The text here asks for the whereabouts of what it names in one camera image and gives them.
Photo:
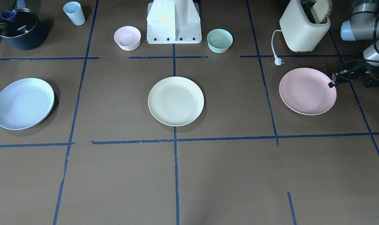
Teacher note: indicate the toast slice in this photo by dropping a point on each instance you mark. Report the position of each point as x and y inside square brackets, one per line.
[322, 9]

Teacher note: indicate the cream plate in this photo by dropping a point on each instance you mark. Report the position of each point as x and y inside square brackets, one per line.
[176, 101]

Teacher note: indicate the dark blue saucepan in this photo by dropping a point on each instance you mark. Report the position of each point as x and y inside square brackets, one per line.
[21, 27]

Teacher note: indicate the pink bowl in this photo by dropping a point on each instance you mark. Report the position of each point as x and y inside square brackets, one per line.
[127, 38]

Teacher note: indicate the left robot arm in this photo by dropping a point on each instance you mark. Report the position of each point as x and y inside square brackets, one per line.
[363, 25]

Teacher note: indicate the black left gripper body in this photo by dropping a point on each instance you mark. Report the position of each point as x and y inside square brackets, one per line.
[363, 69]

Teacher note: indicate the green bowl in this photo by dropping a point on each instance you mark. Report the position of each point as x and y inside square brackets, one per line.
[219, 40]

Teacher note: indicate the blue plate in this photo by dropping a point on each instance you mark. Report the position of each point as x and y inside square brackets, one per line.
[25, 103]

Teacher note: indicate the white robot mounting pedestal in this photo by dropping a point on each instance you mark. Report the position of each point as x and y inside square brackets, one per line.
[173, 22]

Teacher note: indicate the light blue cup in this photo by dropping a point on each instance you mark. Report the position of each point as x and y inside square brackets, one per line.
[74, 12]

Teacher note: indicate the pink plate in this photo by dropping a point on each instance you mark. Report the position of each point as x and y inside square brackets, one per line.
[307, 91]

